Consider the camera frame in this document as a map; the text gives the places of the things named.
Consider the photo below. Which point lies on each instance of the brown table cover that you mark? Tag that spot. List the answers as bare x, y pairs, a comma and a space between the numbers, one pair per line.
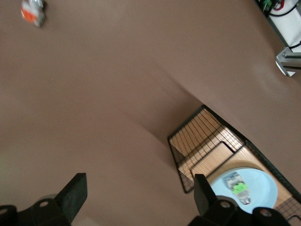
94, 94

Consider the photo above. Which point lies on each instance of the light wooden board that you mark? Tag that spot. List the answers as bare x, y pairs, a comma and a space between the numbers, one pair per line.
247, 155

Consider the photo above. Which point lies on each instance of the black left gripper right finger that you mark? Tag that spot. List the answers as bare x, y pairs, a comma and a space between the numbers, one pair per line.
204, 200

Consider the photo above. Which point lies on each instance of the orange and grey contact block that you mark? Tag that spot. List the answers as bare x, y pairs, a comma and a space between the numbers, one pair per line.
31, 14

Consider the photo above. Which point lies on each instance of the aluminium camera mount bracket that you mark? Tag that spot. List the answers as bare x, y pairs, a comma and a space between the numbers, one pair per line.
285, 57

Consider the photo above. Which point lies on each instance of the light blue round plate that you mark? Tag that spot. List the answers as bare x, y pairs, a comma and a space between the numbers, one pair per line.
261, 188

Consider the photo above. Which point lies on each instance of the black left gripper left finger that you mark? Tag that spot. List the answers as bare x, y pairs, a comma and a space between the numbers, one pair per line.
70, 197

